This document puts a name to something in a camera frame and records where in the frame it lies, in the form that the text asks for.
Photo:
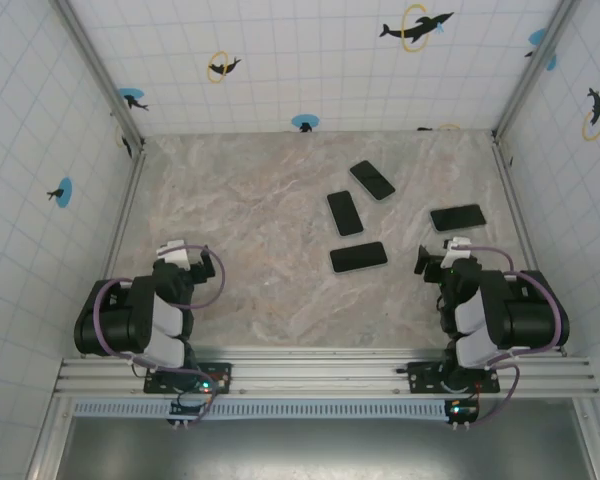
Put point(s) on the black phone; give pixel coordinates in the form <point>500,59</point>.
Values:
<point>461,229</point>

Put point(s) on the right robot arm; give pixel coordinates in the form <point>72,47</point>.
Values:
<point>525,320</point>

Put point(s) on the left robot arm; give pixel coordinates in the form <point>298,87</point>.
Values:
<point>115,320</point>

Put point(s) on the small controller circuit board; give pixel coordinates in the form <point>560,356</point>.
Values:
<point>185,409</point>
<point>462,411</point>

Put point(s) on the dark grey metal panel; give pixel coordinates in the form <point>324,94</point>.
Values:
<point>305,450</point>

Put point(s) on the plain blue blob decal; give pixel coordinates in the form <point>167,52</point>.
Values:
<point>536,36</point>

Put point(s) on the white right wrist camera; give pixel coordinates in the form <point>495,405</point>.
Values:
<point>451,257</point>

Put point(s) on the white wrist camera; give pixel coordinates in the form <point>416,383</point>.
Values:
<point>451,257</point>
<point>177,255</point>

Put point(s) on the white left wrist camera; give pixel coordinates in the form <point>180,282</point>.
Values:
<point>177,255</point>

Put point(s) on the aluminium side rail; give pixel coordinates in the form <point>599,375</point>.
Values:
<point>515,200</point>
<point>127,210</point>

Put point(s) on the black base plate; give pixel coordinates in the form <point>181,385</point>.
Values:
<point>152,385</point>
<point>420,375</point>

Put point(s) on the wide aluminium base rail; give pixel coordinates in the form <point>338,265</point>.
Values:
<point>305,370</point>

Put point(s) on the aluminium corner post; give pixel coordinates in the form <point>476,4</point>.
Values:
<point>541,55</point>
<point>93,55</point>

